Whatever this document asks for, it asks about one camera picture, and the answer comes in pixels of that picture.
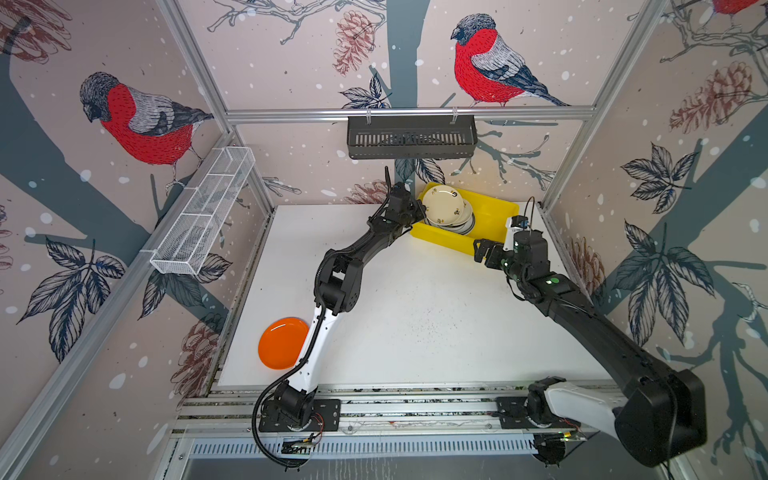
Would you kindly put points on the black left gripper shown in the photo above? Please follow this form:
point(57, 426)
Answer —
point(420, 213)

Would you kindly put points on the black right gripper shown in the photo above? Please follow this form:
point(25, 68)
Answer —
point(497, 249)

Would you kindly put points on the cream plate red seal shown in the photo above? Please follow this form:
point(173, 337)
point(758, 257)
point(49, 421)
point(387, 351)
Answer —
point(444, 206)

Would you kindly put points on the yellow plastic bin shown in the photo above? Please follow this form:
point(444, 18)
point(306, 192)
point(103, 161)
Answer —
point(490, 218)

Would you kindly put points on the white plate thin green rim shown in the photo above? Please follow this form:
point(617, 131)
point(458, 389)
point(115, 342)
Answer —
point(462, 228)

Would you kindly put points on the orange plate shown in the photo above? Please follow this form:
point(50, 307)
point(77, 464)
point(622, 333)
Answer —
point(281, 343)

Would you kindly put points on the cream plate black flower pattern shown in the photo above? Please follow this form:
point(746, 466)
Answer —
point(466, 211)

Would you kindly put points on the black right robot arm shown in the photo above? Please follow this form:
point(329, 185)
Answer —
point(659, 412)

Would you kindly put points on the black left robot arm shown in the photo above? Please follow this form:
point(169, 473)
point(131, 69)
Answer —
point(336, 290)

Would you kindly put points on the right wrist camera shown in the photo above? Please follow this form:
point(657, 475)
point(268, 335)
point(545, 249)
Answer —
point(515, 229)

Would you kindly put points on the black hanging wire basket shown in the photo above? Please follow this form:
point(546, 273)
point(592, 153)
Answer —
point(411, 137)

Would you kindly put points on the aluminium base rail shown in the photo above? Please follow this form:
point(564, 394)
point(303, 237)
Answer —
point(371, 423)

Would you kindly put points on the white wire mesh basket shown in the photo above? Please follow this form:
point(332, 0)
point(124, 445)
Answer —
point(190, 239)

